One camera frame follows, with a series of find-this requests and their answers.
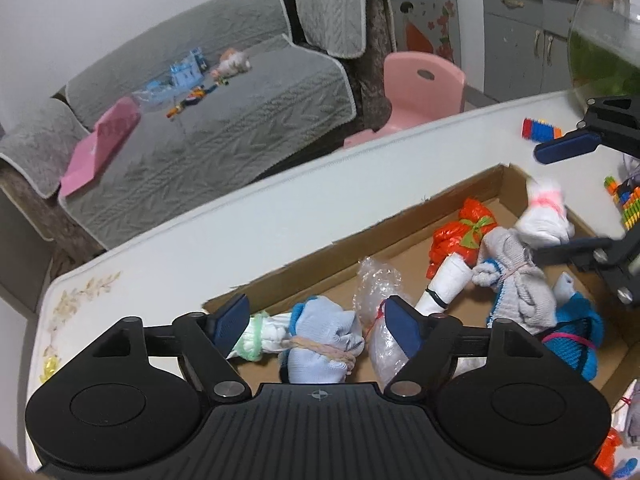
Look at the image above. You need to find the white mesh sock bundle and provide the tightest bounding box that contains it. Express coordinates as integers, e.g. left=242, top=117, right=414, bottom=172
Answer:
left=514, top=179, right=575, bottom=248

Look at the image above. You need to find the light blue sock bundle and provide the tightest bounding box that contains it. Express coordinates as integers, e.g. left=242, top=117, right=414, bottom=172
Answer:
left=281, top=296, right=364, bottom=384

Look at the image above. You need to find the small coloured block strip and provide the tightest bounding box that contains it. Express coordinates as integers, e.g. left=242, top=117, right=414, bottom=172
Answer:
left=521, top=118, right=563, bottom=143

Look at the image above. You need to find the purple bag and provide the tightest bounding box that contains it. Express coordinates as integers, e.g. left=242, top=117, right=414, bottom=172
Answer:
left=623, top=154, right=640, bottom=188

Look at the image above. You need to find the white green sock bundle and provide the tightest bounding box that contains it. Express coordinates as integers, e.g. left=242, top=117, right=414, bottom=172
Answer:
left=228, top=312, right=292, bottom=362

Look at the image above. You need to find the multicolour block cube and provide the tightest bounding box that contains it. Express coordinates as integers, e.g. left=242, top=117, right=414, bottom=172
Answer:
left=603, top=176, right=640, bottom=231

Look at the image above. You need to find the clear plastic bag bundle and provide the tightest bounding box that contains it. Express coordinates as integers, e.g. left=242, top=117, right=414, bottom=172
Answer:
left=352, top=257, right=408, bottom=386

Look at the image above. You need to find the grey sock bundle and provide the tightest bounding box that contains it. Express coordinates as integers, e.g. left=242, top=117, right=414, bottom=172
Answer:
left=472, top=226, right=556, bottom=335

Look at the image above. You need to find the brown cardboard box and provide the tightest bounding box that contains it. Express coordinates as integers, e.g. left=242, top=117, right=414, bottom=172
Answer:
left=232, top=165, right=639, bottom=404

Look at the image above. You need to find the orange bundle green ribbon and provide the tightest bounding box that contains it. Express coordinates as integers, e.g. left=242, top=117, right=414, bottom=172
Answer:
left=426, top=198, right=498, bottom=280

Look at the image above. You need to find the grey cabinet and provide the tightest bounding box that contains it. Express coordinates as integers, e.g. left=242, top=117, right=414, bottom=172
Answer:
left=472, top=0, right=632, bottom=104

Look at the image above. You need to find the white sock with band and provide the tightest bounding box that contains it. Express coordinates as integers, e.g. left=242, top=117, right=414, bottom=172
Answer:
left=612, top=379, right=640, bottom=448

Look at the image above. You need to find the pink plastic chair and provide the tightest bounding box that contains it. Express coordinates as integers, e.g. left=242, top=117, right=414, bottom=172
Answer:
left=343, top=51, right=466, bottom=148

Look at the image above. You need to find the decorated refrigerator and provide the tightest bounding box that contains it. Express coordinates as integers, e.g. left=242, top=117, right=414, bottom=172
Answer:
left=390, top=0, right=461, bottom=66

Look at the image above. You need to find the grey covered sofa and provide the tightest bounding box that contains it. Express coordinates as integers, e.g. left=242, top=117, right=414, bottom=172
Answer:
left=1, top=0, right=396, bottom=269

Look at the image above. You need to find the blue toy castle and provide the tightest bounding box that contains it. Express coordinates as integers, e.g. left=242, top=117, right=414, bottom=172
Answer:
left=170, top=48, right=208, bottom=89

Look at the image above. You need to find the plush toy on sofa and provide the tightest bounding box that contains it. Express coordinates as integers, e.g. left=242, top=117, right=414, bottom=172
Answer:
left=210, top=48, right=252, bottom=80

